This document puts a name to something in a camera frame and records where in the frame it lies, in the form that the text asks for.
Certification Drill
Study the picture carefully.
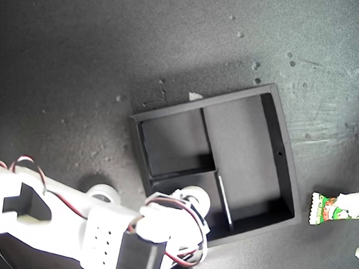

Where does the black tray with wells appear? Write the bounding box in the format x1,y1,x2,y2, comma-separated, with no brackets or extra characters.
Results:
127,82,304,254

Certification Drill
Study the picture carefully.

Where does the red and black gripper cable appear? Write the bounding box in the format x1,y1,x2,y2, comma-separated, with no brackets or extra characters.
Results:
127,192,213,269

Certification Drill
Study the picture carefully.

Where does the white tape roll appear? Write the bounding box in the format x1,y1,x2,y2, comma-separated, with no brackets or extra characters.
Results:
178,184,213,221
89,182,121,209

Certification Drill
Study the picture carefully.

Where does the snack bar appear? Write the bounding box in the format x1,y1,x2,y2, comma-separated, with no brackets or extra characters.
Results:
306,189,359,227

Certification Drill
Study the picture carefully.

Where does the red and black arm cable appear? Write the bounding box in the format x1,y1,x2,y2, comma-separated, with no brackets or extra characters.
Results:
0,152,90,227

